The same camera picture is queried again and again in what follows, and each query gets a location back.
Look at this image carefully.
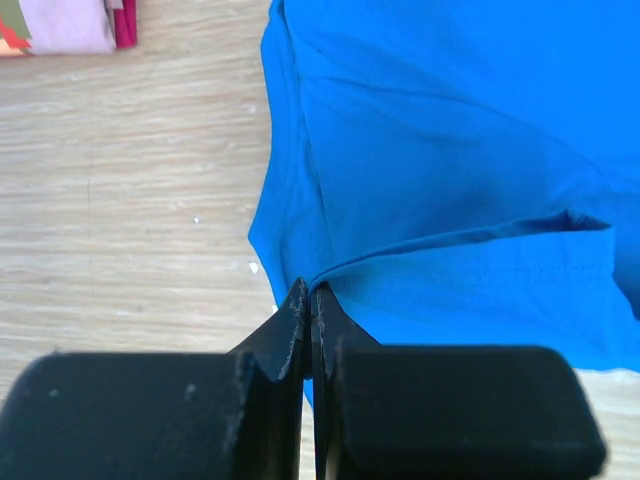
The folded pink t shirt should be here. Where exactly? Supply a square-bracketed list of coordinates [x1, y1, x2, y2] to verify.
[1, 0, 124, 57]

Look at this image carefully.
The blue t shirt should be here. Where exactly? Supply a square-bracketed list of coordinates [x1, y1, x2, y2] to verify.
[247, 0, 640, 407]

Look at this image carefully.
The folded magenta t shirt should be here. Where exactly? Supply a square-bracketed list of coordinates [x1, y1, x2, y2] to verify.
[113, 0, 138, 50]

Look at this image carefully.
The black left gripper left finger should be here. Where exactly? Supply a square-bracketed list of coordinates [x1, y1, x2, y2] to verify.
[1, 280, 307, 479]

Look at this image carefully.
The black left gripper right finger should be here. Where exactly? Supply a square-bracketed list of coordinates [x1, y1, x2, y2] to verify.
[310, 285, 607, 479]

